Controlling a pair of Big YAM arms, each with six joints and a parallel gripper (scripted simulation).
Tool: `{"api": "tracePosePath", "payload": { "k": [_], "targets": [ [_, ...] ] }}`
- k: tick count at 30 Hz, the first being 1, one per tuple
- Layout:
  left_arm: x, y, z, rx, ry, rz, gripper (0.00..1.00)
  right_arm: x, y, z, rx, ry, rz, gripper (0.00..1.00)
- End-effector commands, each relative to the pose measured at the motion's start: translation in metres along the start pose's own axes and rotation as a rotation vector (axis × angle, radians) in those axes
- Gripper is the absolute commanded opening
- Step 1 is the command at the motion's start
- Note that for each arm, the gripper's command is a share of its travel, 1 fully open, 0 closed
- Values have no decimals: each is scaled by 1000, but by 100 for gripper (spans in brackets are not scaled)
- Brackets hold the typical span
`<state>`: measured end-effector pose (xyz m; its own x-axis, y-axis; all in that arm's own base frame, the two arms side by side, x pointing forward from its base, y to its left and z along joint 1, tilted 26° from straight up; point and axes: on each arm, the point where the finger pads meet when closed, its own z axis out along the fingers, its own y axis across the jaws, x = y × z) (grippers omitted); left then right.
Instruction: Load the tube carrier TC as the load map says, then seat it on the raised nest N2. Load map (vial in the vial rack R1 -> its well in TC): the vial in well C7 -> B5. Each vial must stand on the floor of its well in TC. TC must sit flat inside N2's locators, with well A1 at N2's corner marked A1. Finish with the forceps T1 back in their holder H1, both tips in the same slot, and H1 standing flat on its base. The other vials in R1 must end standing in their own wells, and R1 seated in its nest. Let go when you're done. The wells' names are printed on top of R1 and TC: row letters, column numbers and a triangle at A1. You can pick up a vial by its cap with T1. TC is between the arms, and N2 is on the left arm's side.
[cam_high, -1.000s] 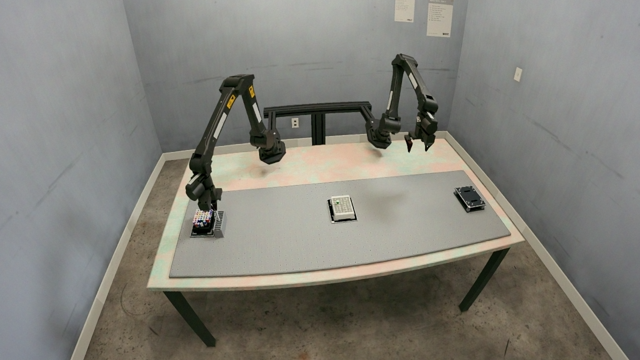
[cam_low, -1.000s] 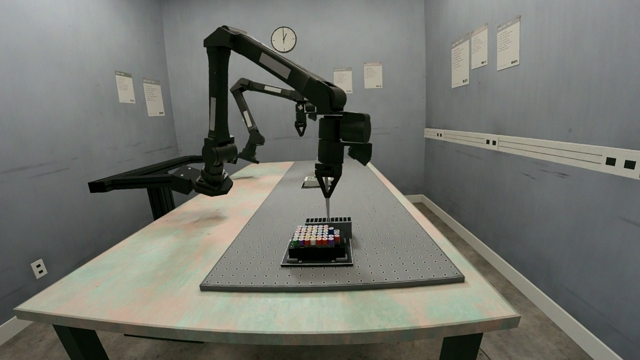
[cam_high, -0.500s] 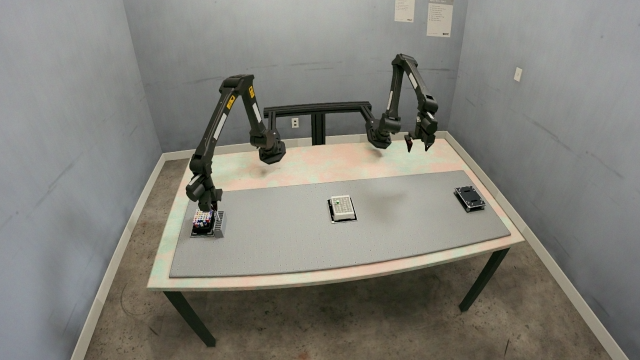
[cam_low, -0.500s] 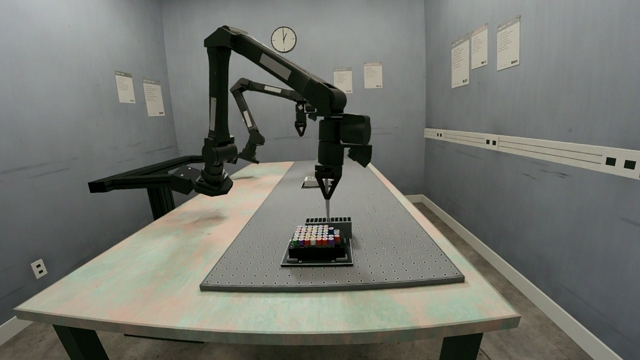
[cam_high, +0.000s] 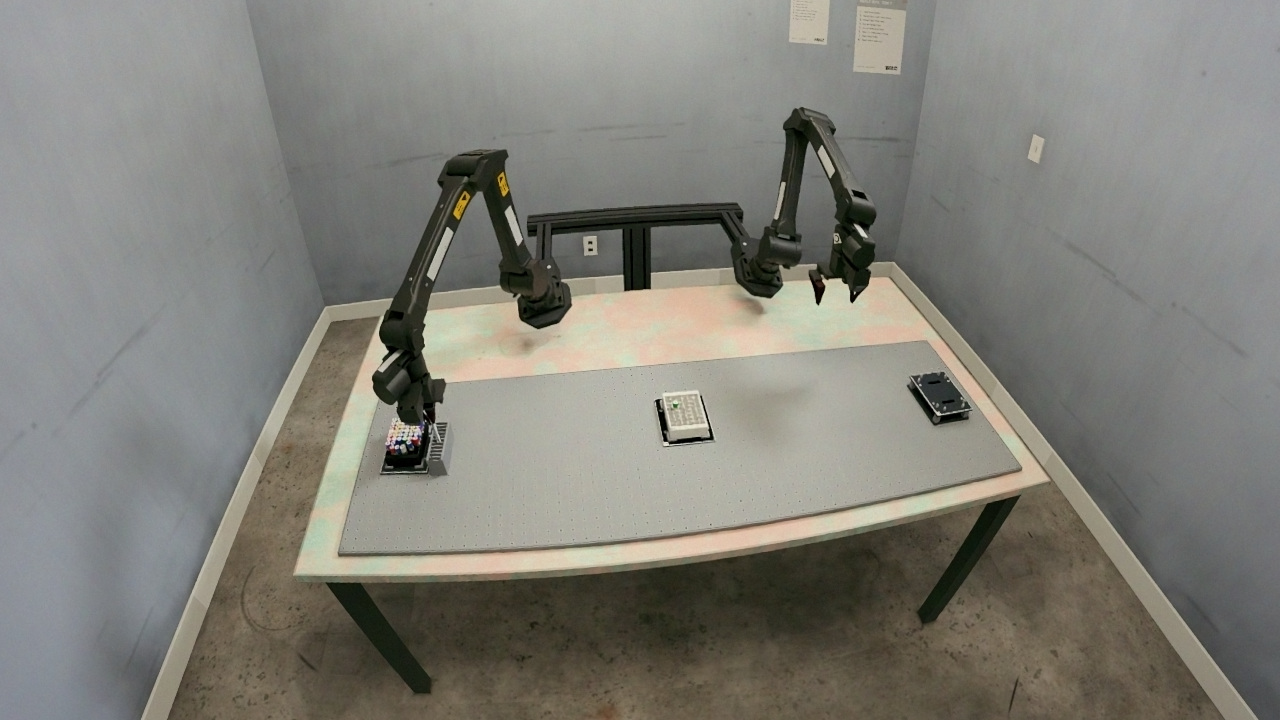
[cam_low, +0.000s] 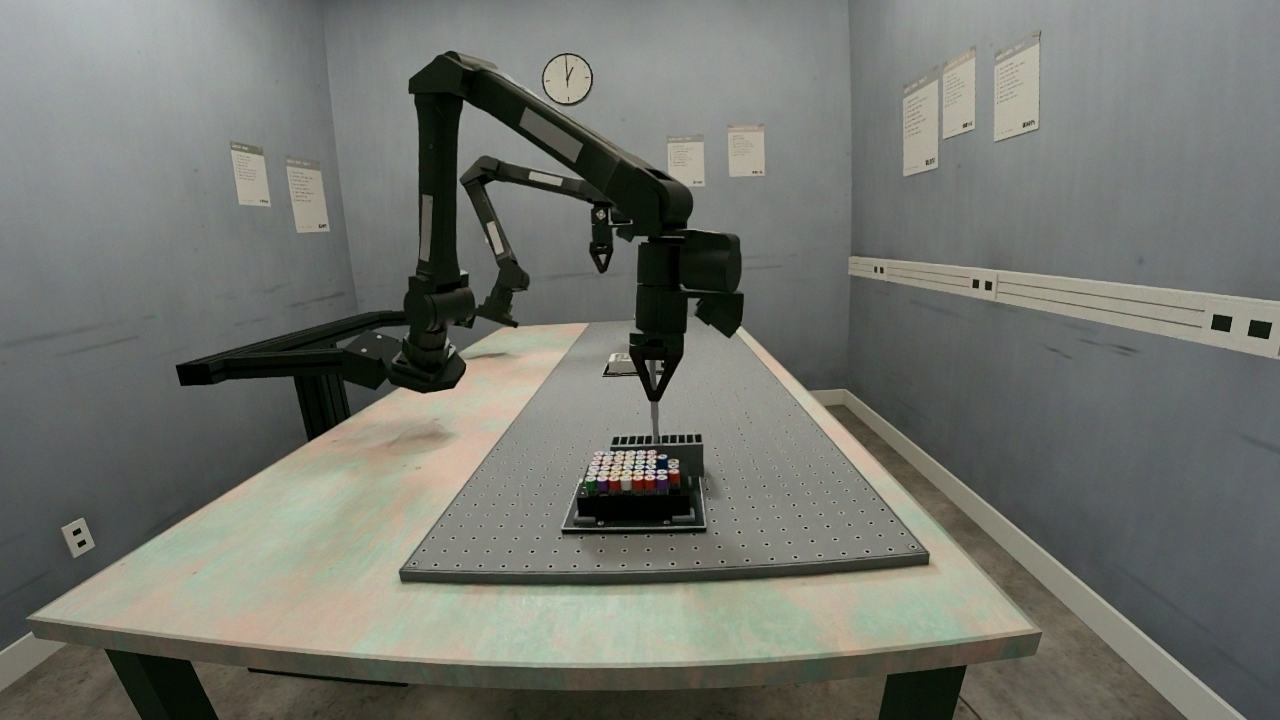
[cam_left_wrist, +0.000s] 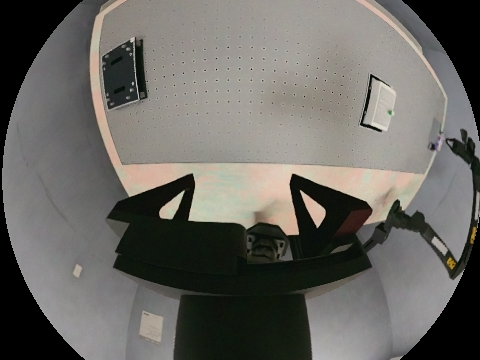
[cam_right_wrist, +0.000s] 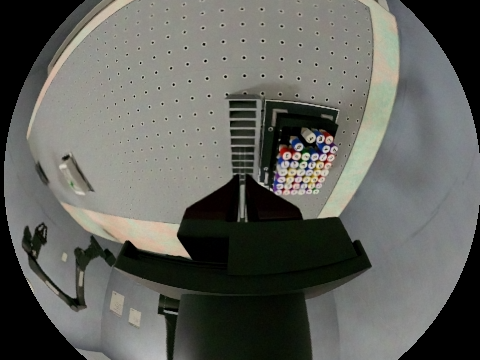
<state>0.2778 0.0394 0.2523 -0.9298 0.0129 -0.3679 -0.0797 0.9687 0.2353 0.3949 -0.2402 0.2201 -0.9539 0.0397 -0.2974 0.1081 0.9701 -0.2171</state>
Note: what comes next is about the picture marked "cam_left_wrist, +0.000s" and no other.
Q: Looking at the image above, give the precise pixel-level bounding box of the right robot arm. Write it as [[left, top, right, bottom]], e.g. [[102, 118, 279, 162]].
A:
[[388, 128, 480, 280]]

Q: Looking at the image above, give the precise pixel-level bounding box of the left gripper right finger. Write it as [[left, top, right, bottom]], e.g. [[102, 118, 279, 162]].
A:
[[289, 173, 373, 259]]

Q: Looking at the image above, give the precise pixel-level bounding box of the white tube carrier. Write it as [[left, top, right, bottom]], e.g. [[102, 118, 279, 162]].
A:
[[365, 81, 396, 131]]

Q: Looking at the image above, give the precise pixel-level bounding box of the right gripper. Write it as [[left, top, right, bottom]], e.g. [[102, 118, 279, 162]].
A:
[[445, 138, 465, 159]]

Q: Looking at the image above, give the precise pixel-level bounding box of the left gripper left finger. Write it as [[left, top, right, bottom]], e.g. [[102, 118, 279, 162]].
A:
[[112, 173, 196, 220]]

